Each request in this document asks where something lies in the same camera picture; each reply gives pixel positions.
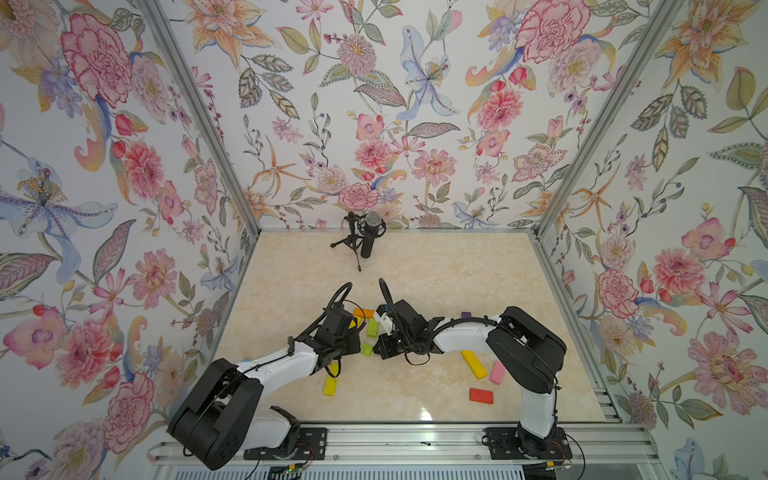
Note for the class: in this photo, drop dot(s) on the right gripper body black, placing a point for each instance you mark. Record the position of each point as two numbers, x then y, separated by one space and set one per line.
395 343

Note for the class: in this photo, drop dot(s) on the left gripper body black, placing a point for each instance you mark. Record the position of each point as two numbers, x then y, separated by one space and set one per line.
349 344

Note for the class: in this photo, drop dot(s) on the orange long block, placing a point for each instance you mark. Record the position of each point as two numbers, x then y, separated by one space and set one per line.
363 313

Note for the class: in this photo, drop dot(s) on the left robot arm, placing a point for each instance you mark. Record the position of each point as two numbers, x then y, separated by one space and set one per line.
217 419

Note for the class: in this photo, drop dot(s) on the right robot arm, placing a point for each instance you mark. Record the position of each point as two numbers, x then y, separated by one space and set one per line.
532 354

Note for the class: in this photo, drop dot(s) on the long yellow block left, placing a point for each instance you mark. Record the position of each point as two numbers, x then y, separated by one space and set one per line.
331 382

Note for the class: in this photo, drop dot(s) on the long yellow block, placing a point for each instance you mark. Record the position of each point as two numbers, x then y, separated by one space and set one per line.
474 364
331 382

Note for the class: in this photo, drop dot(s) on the long yellow block right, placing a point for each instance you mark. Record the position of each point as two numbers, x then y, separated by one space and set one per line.
474 364

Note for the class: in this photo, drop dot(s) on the red block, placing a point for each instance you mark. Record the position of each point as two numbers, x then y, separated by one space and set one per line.
481 396

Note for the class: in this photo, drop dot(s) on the pink block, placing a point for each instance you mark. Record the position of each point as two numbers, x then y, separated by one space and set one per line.
497 374

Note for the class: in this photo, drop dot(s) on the black microphone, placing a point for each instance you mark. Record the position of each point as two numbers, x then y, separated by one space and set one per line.
372 227

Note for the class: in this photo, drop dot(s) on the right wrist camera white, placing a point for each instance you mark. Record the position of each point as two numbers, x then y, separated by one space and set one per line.
384 321

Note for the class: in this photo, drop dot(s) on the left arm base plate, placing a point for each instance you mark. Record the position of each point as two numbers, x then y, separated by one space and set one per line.
303 445

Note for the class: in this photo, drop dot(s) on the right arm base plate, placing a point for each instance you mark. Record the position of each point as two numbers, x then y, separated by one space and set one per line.
515 443

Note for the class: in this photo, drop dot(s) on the aluminium front rail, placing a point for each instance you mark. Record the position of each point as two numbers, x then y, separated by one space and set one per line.
396 444

